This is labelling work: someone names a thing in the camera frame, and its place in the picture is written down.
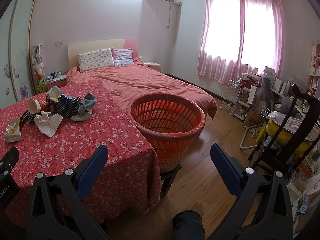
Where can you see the pink white left nightstand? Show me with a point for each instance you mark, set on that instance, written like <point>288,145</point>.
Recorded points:
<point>59,82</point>

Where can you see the hanging plush toy holder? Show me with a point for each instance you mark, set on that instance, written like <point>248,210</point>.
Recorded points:
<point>39,74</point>

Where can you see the dark blue snack bag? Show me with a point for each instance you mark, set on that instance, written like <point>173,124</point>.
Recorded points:
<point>55,100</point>

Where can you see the brown hair band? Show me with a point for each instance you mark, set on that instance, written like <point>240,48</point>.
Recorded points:
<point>24,118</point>

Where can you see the black floral cloth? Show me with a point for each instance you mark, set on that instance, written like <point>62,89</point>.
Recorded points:
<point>31,117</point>

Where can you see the white wire rack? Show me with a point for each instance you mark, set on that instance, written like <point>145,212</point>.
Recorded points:
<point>231,98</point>

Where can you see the pink window curtains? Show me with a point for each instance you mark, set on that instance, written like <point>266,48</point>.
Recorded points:
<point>239,36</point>

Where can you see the yellow white snack wrapper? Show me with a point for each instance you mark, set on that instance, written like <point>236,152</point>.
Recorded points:
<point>13,131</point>

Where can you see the right bedside nightstand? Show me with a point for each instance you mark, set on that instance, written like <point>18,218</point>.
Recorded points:
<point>153,65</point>

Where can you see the black white dotted sock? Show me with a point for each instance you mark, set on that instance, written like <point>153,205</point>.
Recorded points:
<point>68,106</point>

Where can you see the orange plastic laundry basket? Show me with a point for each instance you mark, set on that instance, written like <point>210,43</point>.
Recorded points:
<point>170,123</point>

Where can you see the striped pink pillow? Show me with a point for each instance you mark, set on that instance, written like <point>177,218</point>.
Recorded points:
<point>122,57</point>

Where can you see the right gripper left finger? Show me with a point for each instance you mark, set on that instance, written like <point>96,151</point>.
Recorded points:
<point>89,170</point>

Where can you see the orange white paper cup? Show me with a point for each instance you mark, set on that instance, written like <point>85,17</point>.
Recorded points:
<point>37,106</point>

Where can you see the beige pink headboard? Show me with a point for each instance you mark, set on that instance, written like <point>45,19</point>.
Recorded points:
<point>74,49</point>

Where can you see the person leg and shoe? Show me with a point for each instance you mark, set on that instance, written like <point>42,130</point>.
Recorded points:
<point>188,224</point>

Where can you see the floral white pillow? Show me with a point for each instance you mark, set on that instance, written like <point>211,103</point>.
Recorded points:
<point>95,59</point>

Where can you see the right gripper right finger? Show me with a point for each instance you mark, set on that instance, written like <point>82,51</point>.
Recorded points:
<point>229,169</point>

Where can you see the sliding wardrobe with flowers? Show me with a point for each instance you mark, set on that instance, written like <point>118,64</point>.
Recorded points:
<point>16,82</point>

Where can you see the dark wooden chair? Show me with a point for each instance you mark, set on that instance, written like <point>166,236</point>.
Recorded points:
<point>291,140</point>

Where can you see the cluttered desk with items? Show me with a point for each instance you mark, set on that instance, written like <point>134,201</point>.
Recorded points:
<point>283,106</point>

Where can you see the light green sock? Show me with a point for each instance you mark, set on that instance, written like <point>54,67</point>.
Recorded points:
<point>85,108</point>

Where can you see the white tissue paper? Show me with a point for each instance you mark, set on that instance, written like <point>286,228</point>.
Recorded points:
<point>48,123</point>

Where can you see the bed with pink duvet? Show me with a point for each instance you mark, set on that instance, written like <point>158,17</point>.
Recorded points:
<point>130,81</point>

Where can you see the red floral table cloth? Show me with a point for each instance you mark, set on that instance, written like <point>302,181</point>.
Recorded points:
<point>130,178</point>

